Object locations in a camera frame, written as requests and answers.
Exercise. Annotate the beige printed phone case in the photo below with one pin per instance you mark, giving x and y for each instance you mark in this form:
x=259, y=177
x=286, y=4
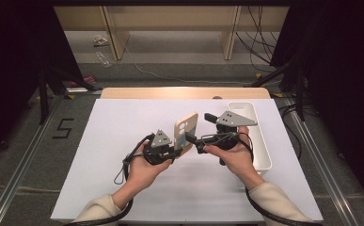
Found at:
x=186, y=132

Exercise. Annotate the light wooden shelf unit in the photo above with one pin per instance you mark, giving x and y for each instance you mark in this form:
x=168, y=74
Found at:
x=170, y=19

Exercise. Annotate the pink cloth item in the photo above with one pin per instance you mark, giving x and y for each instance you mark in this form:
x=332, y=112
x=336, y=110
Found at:
x=87, y=80

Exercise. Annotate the black tripod stand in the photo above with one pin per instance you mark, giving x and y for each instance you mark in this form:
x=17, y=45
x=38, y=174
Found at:
x=43, y=94

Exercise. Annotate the black metal stand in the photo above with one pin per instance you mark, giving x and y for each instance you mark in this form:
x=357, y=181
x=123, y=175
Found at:
x=299, y=94

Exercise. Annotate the black curtain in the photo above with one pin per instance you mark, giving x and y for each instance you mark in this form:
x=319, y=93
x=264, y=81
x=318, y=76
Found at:
x=342, y=62
x=13, y=47

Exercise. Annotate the clear plastic bottle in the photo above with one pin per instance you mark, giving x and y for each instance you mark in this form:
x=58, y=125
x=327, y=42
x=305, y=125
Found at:
x=103, y=59

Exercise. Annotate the aluminium floor rail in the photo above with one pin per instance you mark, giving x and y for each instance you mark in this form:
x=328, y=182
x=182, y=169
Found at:
x=324, y=169
x=23, y=169

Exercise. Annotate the white table board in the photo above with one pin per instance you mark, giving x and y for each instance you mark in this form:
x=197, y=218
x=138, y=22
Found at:
x=113, y=125

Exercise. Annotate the yellow tape piece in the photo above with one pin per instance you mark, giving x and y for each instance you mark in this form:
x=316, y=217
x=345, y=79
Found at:
x=71, y=96
x=258, y=75
x=277, y=94

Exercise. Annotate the person's left hand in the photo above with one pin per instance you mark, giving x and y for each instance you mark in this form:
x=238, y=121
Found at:
x=145, y=172

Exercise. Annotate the person's right hand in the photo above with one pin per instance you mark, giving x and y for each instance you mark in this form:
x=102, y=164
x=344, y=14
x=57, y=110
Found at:
x=236, y=160

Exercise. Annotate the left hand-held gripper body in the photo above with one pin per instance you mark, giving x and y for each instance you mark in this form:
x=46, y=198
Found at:
x=159, y=146

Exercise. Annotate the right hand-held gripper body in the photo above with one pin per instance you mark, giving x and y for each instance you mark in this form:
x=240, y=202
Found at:
x=229, y=128

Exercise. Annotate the white plastic storage box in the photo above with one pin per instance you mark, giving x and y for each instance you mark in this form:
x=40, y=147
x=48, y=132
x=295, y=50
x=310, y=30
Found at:
x=261, y=147

